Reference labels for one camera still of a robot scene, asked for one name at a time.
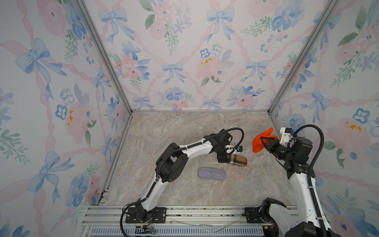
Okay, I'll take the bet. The purple fabric eyeglass case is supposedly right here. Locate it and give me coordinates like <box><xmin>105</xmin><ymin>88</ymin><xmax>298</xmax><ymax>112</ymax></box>
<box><xmin>198</xmin><ymin>167</ymin><xmax>227</xmax><ymax>180</ymax></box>

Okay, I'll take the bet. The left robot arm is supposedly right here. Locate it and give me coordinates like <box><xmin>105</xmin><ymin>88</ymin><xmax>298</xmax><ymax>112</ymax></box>
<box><xmin>125</xmin><ymin>129</ymin><xmax>235</xmax><ymax>223</ymax></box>

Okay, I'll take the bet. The brown plaid eyeglass case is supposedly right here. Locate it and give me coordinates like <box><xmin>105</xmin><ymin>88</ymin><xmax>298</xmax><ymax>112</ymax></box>
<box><xmin>227</xmin><ymin>154</ymin><xmax>248</xmax><ymax>166</ymax></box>

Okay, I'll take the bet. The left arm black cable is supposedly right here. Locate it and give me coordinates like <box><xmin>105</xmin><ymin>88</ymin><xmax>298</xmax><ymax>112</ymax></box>
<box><xmin>119</xmin><ymin>127</ymin><xmax>245</xmax><ymax>237</ymax></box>

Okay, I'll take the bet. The orange microfiber cloth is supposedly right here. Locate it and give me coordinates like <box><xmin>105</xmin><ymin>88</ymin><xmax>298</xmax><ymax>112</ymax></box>
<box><xmin>252</xmin><ymin>128</ymin><xmax>279</xmax><ymax>153</ymax></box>

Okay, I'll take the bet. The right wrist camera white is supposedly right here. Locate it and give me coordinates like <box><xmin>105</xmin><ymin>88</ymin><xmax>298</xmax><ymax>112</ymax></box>
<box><xmin>280</xmin><ymin>127</ymin><xmax>296</xmax><ymax>148</ymax></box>

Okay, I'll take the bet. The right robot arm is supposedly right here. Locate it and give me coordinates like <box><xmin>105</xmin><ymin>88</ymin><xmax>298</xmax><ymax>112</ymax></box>
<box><xmin>243</xmin><ymin>134</ymin><xmax>338</xmax><ymax>237</ymax></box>

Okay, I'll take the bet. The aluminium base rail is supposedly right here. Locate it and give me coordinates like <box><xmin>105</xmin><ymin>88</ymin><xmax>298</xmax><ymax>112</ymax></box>
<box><xmin>79</xmin><ymin>205</ymin><xmax>329</xmax><ymax>237</ymax></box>

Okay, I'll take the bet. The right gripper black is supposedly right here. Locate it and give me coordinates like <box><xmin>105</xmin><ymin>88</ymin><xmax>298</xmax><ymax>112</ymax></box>
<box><xmin>261</xmin><ymin>136</ymin><xmax>294</xmax><ymax>163</ymax></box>

